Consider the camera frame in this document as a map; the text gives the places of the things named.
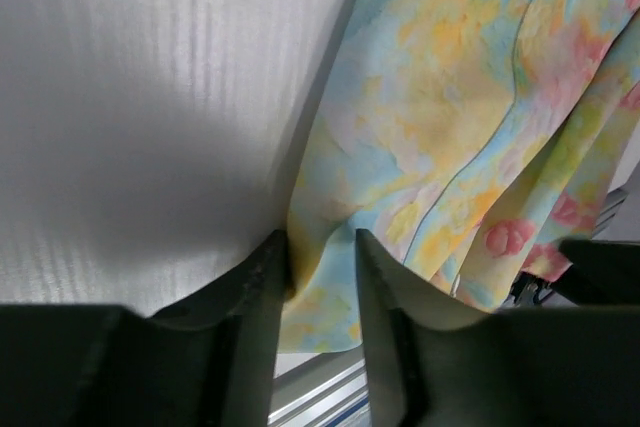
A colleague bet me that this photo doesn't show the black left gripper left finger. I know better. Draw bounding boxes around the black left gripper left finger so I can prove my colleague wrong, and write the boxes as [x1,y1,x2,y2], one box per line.
[1,230,289,426]

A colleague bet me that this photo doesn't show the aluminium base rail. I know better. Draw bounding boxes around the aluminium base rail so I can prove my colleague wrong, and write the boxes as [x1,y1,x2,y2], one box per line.
[268,347,372,426]

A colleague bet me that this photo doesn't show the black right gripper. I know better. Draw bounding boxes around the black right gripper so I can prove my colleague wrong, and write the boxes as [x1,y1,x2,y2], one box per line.
[514,239,639,306]

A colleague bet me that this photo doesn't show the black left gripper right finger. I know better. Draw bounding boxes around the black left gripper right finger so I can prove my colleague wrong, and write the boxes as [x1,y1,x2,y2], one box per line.
[355,229,639,426]

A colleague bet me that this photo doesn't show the floral pastel skirt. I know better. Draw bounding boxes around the floral pastel skirt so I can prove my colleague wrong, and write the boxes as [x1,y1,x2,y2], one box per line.
[279,0,639,353]

